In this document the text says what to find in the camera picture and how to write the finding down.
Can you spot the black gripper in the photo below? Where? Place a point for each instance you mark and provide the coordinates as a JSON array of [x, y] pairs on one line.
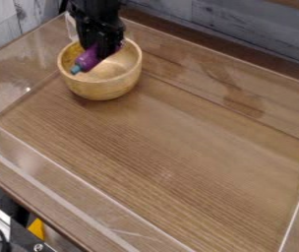
[[97, 24]]

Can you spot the purple toy eggplant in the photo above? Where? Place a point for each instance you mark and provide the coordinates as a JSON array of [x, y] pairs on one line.
[[91, 58]]

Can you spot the brown wooden bowl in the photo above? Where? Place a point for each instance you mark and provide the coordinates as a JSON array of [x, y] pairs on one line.
[[111, 79]]

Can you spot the clear acrylic back barrier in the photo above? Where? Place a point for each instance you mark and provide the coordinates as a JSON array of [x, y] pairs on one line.
[[248, 89]]

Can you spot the clear acrylic barrier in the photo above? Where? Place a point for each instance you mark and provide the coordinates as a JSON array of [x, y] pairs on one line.
[[248, 89], [77, 209]]

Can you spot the clear acrylic front barrier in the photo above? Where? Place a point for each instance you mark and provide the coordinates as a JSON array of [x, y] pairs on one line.
[[77, 209]]

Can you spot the yellow black device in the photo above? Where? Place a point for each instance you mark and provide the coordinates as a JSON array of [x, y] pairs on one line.
[[22, 241]]

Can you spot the clear acrylic corner bracket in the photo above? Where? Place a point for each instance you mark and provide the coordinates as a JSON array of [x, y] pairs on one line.
[[70, 27]]

